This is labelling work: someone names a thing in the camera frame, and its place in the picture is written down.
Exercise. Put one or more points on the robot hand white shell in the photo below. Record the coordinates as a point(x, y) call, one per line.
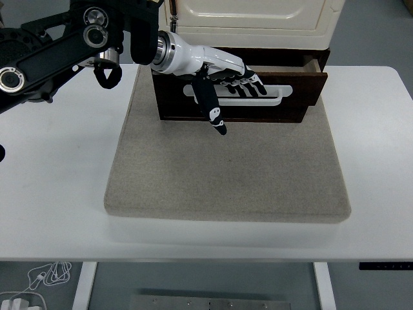
point(190, 59)

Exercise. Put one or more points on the dark wooden drawer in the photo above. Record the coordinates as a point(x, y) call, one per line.
point(300, 90)

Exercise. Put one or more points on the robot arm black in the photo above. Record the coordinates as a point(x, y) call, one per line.
point(48, 55)

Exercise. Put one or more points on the cream cabinet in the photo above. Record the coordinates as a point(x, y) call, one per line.
point(274, 35)

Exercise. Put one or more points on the dark wooden drawer casing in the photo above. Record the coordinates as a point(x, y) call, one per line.
point(325, 58)

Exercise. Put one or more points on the beige fabric mat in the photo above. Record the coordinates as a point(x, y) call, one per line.
point(226, 168)

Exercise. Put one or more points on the white table leg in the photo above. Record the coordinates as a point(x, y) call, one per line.
point(84, 284)
point(324, 284)

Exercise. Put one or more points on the black table control panel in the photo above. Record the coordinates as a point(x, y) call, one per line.
point(384, 266)

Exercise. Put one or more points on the white charger adapter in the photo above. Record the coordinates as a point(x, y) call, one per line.
point(16, 304)

